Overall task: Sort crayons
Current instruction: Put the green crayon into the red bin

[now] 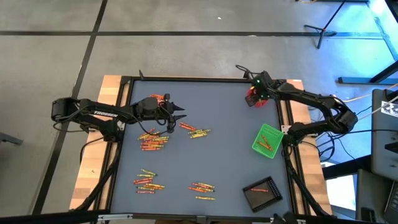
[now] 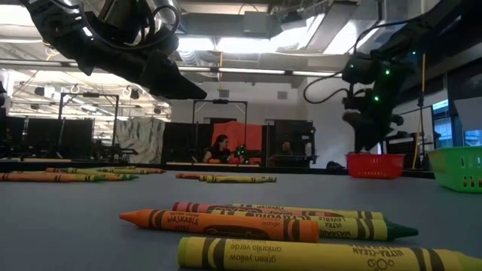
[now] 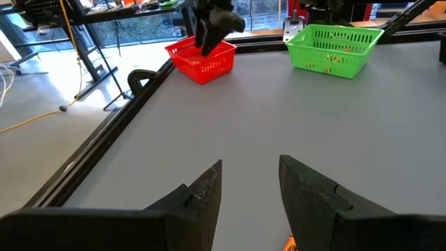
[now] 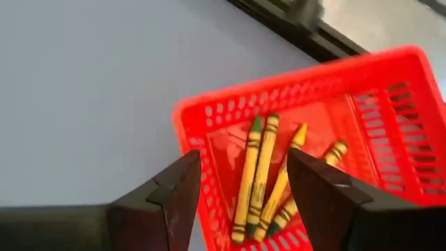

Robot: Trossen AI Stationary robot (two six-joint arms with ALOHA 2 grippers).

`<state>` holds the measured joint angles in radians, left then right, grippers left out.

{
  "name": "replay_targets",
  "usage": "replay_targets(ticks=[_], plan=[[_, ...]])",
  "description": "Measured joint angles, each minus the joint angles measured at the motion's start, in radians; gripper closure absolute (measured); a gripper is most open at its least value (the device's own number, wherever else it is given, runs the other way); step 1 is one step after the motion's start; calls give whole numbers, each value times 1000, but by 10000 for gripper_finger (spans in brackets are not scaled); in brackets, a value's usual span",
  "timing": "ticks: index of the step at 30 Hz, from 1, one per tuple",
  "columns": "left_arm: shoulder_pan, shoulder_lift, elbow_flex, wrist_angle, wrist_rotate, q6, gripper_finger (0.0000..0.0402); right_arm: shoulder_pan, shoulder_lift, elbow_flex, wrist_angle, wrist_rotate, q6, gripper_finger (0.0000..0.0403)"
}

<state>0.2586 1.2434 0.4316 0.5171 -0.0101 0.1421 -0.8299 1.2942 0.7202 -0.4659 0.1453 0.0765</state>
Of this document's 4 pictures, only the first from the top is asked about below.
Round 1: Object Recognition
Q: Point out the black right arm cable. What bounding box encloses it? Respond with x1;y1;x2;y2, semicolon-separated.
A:
235;64;261;80

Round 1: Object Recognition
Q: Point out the grey metal foot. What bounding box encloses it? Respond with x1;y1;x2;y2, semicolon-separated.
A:
0;132;23;146

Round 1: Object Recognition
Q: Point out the grey equipment cabinet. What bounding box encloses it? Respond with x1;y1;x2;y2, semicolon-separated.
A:
371;88;398;182

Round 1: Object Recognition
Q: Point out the green plastic basket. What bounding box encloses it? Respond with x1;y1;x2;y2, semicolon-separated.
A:
251;123;284;160

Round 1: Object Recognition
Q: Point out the black floor beam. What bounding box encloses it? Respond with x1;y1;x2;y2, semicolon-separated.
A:
322;154;373;180

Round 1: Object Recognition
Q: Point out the grey table mat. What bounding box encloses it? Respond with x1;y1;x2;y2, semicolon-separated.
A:
111;80;293;217

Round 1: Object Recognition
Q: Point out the white fiducial marker sheet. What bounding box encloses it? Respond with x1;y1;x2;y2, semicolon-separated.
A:
381;100;398;118

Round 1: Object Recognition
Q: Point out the black floor cable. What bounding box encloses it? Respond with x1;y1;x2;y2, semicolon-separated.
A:
357;128;398;134

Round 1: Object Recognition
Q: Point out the white power cable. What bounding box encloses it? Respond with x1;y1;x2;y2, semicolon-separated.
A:
343;83;398;103

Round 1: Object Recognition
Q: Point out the silver aluminium bracket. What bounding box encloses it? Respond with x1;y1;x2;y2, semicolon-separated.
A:
97;213;134;222

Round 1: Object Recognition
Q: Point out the metal rig base frame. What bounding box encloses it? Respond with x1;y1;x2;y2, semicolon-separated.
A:
338;0;398;85

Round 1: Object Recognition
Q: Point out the black tripod stand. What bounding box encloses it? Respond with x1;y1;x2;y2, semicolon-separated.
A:
303;0;346;50

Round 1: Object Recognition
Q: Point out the black plastic basket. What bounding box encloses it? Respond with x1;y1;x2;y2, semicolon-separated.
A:
242;176;284;213

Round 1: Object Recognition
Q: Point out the grey equipment box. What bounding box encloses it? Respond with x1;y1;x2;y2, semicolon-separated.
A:
355;169;398;224

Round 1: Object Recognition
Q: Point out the red plastic basket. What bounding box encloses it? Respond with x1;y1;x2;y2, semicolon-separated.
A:
247;86;270;108

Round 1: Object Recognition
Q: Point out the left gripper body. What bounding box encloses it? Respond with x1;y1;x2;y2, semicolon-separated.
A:
134;93;175;133

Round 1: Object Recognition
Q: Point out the black table frame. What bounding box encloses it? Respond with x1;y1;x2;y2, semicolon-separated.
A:
71;74;332;224

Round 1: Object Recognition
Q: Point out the black base cable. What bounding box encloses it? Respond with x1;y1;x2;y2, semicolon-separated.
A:
80;136;105;164

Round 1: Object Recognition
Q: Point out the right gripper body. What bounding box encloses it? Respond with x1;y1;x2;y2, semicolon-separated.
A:
251;70;274;102

